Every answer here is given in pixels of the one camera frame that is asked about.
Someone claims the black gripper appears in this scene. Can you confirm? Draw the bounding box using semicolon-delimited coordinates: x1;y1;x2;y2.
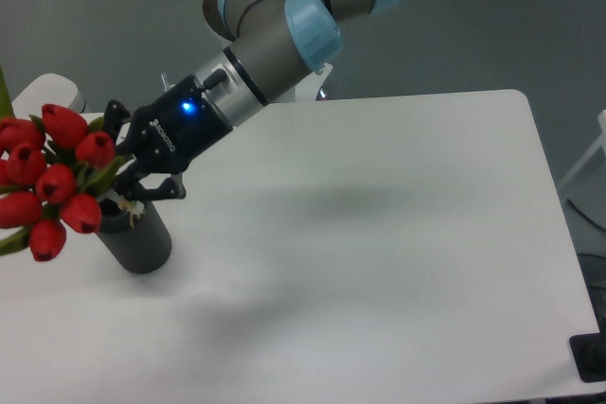
102;75;233;202

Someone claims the red tulip bouquet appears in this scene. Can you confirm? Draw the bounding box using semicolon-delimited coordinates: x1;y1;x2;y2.
1;89;143;262

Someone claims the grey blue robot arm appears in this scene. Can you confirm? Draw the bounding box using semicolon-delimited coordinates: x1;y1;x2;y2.
104;0;401;202

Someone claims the black ribbed cylindrical vase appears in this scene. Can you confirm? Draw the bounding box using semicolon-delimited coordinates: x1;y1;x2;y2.
97;199;172;274

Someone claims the white chair seat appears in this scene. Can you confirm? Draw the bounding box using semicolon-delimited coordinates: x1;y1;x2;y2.
12;73;90;118

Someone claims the black device at table edge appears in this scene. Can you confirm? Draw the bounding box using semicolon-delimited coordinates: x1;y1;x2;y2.
569;333;605;383

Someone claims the black floor cable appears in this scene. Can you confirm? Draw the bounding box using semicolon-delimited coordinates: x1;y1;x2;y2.
566;198;606;226

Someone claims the white furniture frame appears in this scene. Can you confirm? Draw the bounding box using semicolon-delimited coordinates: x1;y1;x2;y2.
557;111;605;198

